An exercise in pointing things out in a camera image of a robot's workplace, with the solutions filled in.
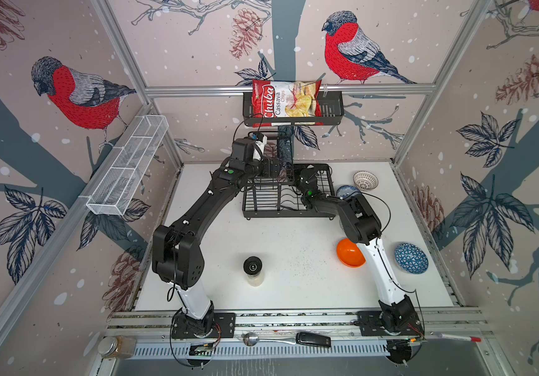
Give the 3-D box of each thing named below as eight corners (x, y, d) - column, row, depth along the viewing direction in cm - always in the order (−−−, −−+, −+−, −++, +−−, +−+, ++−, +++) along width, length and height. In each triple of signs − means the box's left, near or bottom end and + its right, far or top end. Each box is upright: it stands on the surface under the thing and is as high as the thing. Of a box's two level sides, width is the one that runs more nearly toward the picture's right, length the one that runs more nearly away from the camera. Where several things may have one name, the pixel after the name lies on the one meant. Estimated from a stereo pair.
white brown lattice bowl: (355, 191, 110) (357, 186, 107) (350, 177, 117) (353, 171, 113) (376, 191, 110) (379, 186, 107) (371, 177, 117) (374, 171, 113)
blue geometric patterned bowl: (390, 263, 88) (395, 258, 85) (395, 244, 93) (400, 239, 90) (420, 277, 85) (426, 273, 81) (424, 257, 90) (430, 252, 86)
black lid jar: (245, 287, 84) (241, 275, 74) (247, 269, 88) (243, 255, 78) (263, 287, 84) (261, 275, 74) (264, 269, 88) (262, 255, 78)
